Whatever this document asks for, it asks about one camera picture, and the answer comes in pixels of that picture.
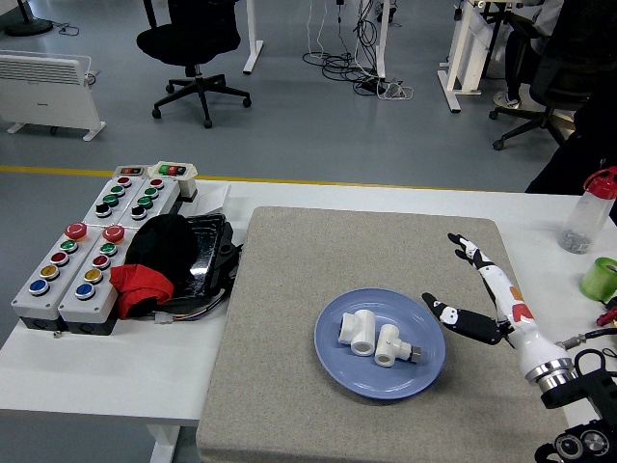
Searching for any clear bottle red lid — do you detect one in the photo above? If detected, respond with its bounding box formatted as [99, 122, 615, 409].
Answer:
[558, 166, 617, 255]

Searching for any blue plate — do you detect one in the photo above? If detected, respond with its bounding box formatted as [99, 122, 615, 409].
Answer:
[313, 287, 447, 400]

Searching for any black office chair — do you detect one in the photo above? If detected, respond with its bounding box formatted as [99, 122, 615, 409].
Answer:
[136, 0, 253, 129]

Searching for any plain white pipe tee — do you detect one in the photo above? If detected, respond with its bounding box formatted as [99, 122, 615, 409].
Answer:
[336, 310, 377, 358]

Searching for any black swivel chair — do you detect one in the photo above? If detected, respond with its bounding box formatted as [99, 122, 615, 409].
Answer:
[488, 21, 592, 151]

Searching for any black cloth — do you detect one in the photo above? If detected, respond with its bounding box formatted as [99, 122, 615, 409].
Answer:
[124, 214, 201, 291]

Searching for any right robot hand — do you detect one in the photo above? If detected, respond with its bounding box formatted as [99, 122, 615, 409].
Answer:
[421, 232, 571, 383]

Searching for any green tape roll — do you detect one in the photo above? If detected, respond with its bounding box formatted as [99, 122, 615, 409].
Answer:
[579, 257, 617, 301]

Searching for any five-button control box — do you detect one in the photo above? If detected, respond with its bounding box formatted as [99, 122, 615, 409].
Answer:
[57, 225, 127, 336]
[11, 222, 91, 332]

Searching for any white desk leg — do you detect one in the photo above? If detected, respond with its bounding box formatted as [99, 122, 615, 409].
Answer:
[373, 0, 390, 80]
[242, 0, 265, 76]

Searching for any grey-brown mat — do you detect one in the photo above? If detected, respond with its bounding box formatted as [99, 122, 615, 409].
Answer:
[196, 205, 582, 463]

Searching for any four-button control box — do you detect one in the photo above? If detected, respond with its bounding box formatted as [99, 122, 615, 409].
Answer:
[115, 177, 181, 231]
[82, 175, 146, 229]

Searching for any black stand base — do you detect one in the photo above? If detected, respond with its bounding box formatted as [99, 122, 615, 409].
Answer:
[4, 0, 54, 38]

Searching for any seated person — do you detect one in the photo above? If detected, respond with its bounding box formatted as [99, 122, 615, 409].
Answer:
[492, 0, 565, 110]

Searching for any red cloth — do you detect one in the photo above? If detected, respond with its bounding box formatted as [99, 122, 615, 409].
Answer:
[109, 263, 175, 320]

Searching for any white panel heater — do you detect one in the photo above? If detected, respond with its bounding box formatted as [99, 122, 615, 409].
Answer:
[0, 50, 107, 143]

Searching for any white table leg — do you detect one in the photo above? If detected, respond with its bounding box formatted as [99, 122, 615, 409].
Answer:
[146, 423, 182, 463]

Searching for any black plastic tray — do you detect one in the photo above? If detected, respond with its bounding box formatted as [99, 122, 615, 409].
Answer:
[157, 213, 245, 311]

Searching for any white desk frame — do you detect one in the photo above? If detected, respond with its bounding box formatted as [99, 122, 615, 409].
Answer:
[437, 0, 512, 116]

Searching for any coloured wire bundle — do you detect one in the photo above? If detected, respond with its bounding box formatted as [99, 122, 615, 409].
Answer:
[144, 292, 228, 326]

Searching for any white pipe tee metal nut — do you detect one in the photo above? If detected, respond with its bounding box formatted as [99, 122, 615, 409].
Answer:
[374, 324, 424, 367]

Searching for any floor cable tangle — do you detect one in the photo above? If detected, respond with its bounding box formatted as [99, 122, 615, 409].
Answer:
[302, 0, 416, 102]

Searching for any cream green-red switch box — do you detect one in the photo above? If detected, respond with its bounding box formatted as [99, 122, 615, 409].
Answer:
[146, 160, 200, 202]

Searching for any white paper sheet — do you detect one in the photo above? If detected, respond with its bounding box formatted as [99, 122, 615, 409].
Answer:
[189, 184, 232, 216]

